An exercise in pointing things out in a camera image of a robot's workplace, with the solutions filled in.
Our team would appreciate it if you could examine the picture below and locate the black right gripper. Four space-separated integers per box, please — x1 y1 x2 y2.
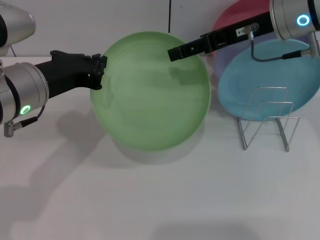
167 11 275 63

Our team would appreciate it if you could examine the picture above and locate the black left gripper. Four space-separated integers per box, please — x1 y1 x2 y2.
34 49 109 100

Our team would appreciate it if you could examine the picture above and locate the green plastic plate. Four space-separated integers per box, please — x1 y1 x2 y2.
89 30 212 152

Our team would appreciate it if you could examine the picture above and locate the purple plastic plate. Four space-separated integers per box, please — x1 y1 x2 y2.
214 34 313 79

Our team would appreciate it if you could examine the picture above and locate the red plastic plate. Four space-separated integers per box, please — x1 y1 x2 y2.
211 0 274 58

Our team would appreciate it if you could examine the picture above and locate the teal plastic plate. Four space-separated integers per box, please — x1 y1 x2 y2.
216 38 320 122

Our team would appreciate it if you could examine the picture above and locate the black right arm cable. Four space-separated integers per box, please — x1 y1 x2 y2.
243 22 314 62

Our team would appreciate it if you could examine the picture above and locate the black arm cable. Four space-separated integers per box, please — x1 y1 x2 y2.
243 22 314 62
3 104 48 138

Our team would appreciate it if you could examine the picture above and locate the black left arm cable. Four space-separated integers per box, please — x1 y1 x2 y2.
3 104 48 138

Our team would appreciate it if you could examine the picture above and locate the silver wire plate rack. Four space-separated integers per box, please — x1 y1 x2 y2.
236 86 301 153

